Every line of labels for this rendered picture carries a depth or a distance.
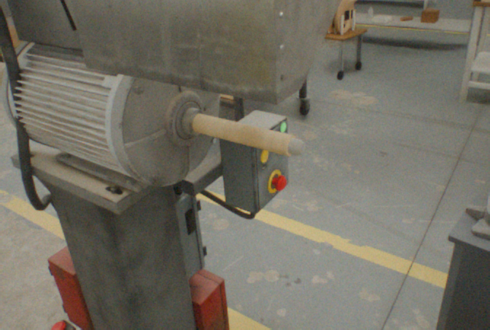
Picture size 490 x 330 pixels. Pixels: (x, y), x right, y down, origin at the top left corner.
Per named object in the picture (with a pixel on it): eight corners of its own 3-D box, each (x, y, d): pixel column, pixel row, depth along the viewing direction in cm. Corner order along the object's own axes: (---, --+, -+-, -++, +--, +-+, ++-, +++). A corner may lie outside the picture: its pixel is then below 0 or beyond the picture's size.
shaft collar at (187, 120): (184, 105, 71) (200, 109, 75) (178, 132, 72) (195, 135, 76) (193, 107, 70) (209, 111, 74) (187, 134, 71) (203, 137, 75)
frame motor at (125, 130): (15, 162, 91) (-26, 44, 80) (113, 116, 111) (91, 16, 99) (148, 220, 70) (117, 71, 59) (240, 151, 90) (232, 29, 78)
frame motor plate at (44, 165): (13, 167, 95) (7, 152, 94) (98, 127, 113) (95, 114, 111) (119, 215, 77) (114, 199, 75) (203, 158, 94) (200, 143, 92)
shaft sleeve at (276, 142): (195, 112, 71) (206, 115, 74) (190, 130, 71) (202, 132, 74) (289, 134, 62) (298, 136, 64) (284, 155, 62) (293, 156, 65)
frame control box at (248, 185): (172, 216, 114) (157, 130, 102) (220, 179, 129) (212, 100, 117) (248, 248, 101) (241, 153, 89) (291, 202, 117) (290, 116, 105)
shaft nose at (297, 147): (289, 137, 62) (297, 138, 64) (286, 153, 62) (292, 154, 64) (302, 140, 61) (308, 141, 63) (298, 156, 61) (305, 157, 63)
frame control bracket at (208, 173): (182, 192, 99) (180, 178, 97) (230, 157, 112) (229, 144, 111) (195, 197, 97) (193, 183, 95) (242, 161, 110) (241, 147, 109)
